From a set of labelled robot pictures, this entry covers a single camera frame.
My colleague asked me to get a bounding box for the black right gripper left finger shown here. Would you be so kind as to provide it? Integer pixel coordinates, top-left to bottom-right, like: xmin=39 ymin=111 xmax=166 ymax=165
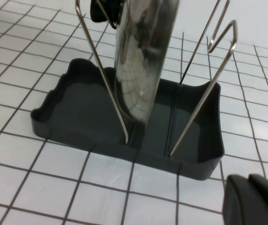
xmin=223 ymin=175 xmax=268 ymax=225

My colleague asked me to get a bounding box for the stainless steel pot lid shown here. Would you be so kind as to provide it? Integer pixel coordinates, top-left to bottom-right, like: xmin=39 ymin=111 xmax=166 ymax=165
xmin=89 ymin=0 xmax=180 ymax=124

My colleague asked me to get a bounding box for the dark grey lid rack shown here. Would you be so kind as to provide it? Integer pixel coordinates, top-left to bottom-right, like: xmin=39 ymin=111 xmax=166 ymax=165
xmin=30 ymin=0 xmax=239 ymax=182

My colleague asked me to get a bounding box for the white black-grid tablecloth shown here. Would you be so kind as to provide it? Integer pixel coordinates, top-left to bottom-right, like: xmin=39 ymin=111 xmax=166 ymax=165
xmin=0 ymin=0 xmax=268 ymax=225

